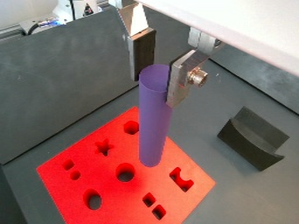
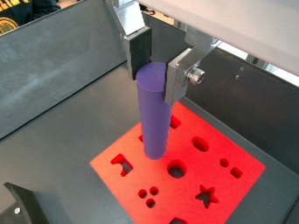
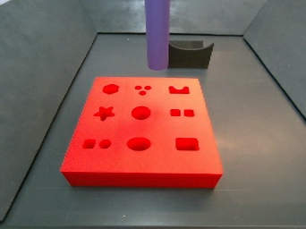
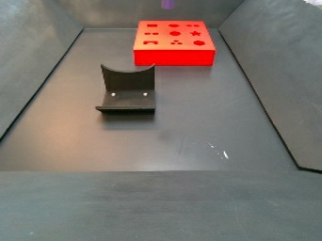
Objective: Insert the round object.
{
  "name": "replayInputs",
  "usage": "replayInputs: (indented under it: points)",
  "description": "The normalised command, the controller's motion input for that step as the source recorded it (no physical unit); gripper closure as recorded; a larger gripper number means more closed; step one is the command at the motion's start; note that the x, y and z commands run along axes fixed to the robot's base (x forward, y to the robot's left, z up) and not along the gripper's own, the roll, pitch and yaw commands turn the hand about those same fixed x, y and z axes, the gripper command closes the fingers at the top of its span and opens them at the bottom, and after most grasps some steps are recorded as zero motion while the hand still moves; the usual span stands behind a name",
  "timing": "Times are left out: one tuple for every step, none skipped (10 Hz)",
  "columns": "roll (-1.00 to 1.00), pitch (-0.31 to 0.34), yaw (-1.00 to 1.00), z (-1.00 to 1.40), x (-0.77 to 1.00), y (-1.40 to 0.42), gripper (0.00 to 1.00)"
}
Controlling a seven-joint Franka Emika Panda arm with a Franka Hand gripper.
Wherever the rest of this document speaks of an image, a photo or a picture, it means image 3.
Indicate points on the black curved cradle holder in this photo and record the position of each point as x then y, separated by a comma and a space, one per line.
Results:
189, 54

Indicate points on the purple round cylinder peg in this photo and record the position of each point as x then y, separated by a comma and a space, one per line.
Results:
157, 33

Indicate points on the red foam shape-hole block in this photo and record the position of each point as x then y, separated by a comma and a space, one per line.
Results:
144, 136

